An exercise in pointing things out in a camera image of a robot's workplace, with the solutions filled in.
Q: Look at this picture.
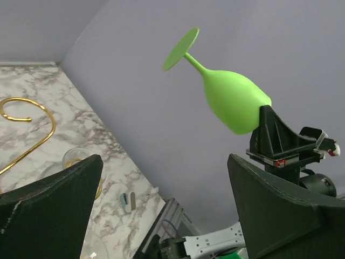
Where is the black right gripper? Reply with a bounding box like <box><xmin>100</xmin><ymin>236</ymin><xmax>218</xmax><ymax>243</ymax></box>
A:
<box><xmin>246</xmin><ymin>105</ymin><xmax>323</xmax><ymax>185</ymax></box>

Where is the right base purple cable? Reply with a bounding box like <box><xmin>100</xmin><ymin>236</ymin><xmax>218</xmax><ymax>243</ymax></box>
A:
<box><xmin>161</xmin><ymin>219</ymin><xmax>180</xmax><ymax>240</ymax></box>

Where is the clear wine glass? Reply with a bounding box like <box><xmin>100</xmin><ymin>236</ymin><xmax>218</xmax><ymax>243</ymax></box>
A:
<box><xmin>80</xmin><ymin>230</ymin><xmax>109</xmax><ymax>259</ymax></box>

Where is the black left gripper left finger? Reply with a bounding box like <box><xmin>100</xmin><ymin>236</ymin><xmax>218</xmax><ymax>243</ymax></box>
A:
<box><xmin>1</xmin><ymin>154</ymin><xmax>104</xmax><ymax>258</ymax></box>

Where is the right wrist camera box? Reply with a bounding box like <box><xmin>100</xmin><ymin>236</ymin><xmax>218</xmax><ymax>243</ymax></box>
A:
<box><xmin>300</xmin><ymin>127</ymin><xmax>341</xmax><ymax>159</ymax></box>

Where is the small white grey tag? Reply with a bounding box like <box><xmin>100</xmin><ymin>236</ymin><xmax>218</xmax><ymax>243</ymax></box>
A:
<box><xmin>120</xmin><ymin>192</ymin><xmax>136</xmax><ymax>213</ymax></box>

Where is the green plastic goblet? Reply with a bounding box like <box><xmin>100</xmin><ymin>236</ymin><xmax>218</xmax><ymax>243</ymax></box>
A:
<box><xmin>162</xmin><ymin>27</ymin><xmax>272</xmax><ymax>135</ymax></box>

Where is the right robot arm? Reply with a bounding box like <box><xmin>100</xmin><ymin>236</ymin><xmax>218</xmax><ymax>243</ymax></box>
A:
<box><xmin>156</xmin><ymin>105</ymin><xmax>344</xmax><ymax>258</ymax></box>

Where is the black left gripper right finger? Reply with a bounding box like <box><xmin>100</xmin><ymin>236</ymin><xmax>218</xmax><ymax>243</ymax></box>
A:
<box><xmin>227</xmin><ymin>154</ymin><xmax>344</xmax><ymax>258</ymax></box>

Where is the gold wire glass rack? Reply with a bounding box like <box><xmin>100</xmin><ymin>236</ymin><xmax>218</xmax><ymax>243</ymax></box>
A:
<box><xmin>0</xmin><ymin>97</ymin><xmax>105</xmax><ymax>200</ymax></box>

